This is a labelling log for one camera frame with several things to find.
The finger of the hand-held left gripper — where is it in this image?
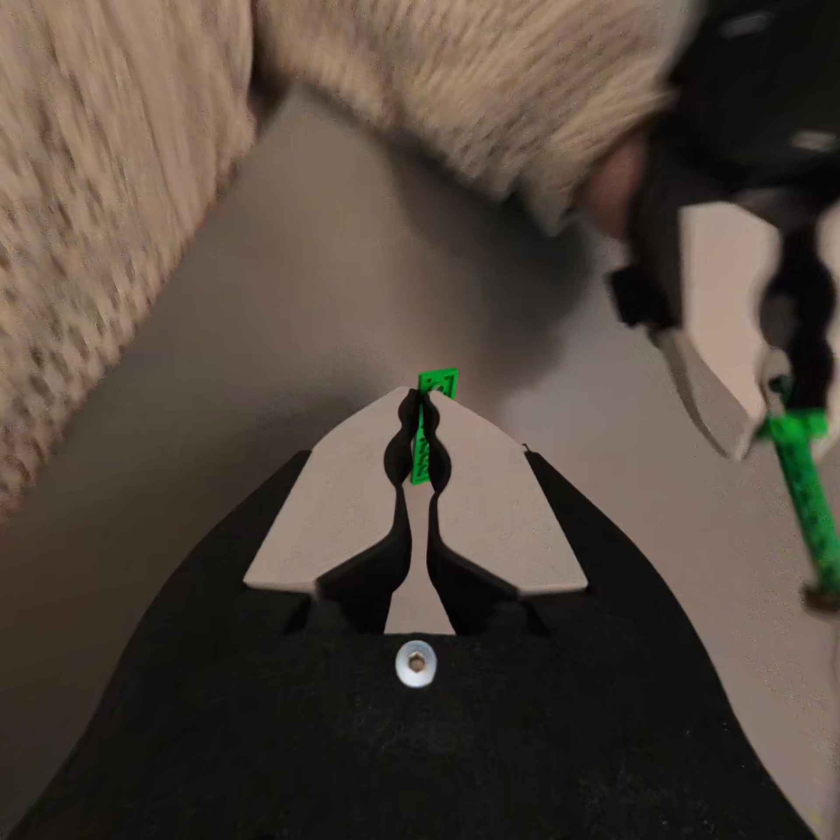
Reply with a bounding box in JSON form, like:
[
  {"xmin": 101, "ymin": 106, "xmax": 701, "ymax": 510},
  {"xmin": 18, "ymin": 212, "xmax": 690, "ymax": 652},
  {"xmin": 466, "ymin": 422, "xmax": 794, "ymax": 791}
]
[
  {"xmin": 784, "ymin": 202, "xmax": 840, "ymax": 460},
  {"xmin": 655, "ymin": 202, "xmax": 795, "ymax": 462}
]

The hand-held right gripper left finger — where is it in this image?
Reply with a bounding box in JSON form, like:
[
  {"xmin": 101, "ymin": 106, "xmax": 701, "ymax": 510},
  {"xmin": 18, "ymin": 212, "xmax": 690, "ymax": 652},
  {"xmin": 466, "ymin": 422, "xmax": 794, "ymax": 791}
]
[{"xmin": 244, "ymin": 387, "xmax": 417, "ymax": 597}]

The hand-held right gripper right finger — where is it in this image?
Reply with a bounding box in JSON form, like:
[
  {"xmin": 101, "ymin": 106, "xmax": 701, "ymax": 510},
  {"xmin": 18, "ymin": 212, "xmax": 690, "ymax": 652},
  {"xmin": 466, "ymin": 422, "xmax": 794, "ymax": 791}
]
[{"xmin": 427, "ymin": 390, "xmax": 589, "ymax": 597}]

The small bright green lego brick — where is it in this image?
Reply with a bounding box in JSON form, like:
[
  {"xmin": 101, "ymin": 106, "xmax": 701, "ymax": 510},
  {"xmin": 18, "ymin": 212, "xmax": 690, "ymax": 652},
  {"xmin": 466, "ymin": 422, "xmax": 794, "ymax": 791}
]
[{"xmin": 756, "ymin": 408, "xmax": 831, "ymax": 444}]

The wide green lego plate with holes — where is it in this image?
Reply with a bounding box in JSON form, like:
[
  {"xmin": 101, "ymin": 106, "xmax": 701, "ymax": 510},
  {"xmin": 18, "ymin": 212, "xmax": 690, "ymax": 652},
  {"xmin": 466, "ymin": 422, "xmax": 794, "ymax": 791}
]
[{"xmin": 410, "ymin": 369, "xmax": 458, "ymax": 485}]

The narrow green lego plate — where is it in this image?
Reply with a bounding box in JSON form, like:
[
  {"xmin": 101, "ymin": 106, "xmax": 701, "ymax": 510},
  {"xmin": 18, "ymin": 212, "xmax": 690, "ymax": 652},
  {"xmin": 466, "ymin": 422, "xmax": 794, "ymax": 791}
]
[{"xmin": 764, "ymin": 420, "xmax": 840, "ymax": 592}]

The cream knit sweater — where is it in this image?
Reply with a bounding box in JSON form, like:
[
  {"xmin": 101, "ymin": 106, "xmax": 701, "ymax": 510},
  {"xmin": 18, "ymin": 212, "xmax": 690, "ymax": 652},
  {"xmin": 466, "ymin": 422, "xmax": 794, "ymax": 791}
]
[{"xmin": 0, "ymin": 0, "xmax": 258, "ymax": 519}]

